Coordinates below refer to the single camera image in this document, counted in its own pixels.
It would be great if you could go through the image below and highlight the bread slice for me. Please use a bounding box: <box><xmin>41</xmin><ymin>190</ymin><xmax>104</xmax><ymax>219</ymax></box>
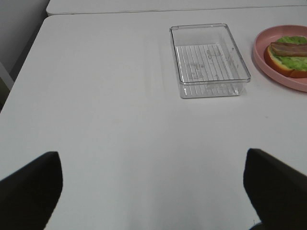
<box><xmin>264</xmin><ymin>45</ymin><xmax>307</xmax><ymax>79</ymax></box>

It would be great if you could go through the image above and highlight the green lettuce leaf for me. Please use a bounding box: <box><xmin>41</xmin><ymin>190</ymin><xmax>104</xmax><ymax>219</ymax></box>
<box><xmin>273</xmin><ymin>36</ymin><xmax>307</xmax><ymax>71</ymax></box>

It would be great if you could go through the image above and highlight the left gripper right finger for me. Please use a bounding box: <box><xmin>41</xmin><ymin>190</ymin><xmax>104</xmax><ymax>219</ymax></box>
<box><xmin>243</xmin><ymin>149</ymin><xmax>307</xmax><ymax>230</ymax></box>

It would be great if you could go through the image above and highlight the pink round plate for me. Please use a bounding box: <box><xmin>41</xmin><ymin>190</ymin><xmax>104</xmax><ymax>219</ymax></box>
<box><xmin>253</xmin><ymin>25</ymin><xmax>307</xmax><ymax>92</ymax></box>

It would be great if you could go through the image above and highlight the left clear plastic tray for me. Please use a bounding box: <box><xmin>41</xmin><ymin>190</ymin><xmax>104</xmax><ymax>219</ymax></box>
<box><xmin>170</xmin><ymin>23</ymin><xmax>251</xmax><ymax>99</ymax></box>

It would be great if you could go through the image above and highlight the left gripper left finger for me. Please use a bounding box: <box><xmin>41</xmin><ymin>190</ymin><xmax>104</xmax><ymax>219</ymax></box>
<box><xmin>0</xmin><ymin>151</ymin><xmax>63</xmax><ymax>230</ymax></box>

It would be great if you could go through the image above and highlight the bacon strip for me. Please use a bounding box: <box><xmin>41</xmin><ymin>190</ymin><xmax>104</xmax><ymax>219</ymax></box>
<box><xmin>271</xmin><ymin>42</ymin><xmax>307</xmax><ymax>57</ymax></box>

